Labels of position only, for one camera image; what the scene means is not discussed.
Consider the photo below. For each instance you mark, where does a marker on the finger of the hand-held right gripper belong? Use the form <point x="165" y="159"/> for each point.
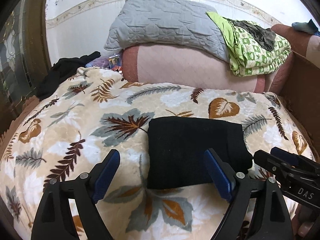
<point x="287" y="155"/>
<point x="271" y="161"/>

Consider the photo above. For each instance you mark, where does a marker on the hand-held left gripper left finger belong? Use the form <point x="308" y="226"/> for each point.
<point x="105" y="177"/>

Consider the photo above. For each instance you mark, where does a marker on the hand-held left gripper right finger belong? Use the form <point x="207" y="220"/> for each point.
<point x="220" y="177"/>

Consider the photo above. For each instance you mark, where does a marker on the black pants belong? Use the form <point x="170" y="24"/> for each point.
<point x="195" y="150"/>

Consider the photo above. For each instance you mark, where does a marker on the person's right hand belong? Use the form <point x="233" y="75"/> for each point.
<point x="308" y="222"/>

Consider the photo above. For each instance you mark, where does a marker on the leaf print fleece blanket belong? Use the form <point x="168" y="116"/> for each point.
<point x="82" y="135"/>

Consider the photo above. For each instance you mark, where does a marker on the brown cardboard box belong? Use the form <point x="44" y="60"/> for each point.
<point x="302" y="87"/>

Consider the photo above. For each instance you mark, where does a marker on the green patterned quilt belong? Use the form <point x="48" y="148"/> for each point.
<point x="252" y="55"/>

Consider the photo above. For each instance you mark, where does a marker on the black cloth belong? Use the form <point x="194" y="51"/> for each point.
<point x="60" y="75"/>

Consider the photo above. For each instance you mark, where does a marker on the pink folded blanket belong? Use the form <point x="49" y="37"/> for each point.
<point x="185" y="67"/>

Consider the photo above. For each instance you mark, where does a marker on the colourful packet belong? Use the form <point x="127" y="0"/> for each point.
<point x="115" y="62"/>

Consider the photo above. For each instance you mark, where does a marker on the purple cloth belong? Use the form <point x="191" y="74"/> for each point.
<point x="98" y="62"/>

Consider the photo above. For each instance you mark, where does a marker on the brown pillow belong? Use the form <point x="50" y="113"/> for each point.
<point x="290" y="37"/>

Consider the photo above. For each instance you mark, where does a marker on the dark grey garment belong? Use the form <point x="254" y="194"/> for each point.
<point x="260" y="33"/>

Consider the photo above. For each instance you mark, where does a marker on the blue cloth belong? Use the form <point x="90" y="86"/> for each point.
<point x="306" y="26"/>

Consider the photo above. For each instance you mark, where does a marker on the wooden door with glass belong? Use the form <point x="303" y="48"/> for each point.
<point x="22" y="55"/>

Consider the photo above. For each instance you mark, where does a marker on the grey quilted blanket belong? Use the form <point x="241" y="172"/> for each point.
<point x="165" y="22"/>

